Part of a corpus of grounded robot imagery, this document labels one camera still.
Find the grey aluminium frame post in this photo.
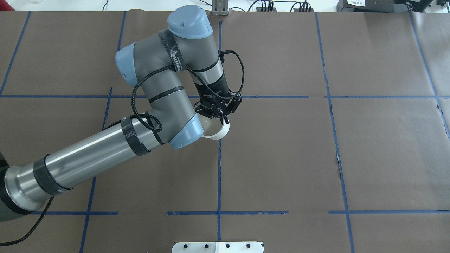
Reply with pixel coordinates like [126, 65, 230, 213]
[212, 0, 229, 16]

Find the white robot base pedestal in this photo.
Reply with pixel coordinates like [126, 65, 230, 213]
[172, 241, 265, 253]

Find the black box with label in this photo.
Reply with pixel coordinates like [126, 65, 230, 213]
[336, 0, 395, 13]

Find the black power strip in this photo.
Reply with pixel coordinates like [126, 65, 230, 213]
[252, 0, 276, 12]
[290, 0, 314, 12]

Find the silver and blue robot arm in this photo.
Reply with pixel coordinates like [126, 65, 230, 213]
[1, 5, 245, 222]

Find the black power strip right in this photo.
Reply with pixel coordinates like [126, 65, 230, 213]
[290, 0, 314, 12]

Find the black power strip left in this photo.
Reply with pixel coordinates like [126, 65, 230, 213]
[252, 0, 276, 12]

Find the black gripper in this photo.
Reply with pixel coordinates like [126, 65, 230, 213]
[194, 92, 243, 124]

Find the white smiley face mug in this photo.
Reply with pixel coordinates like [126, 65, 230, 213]
[198, 114, 230, 140]

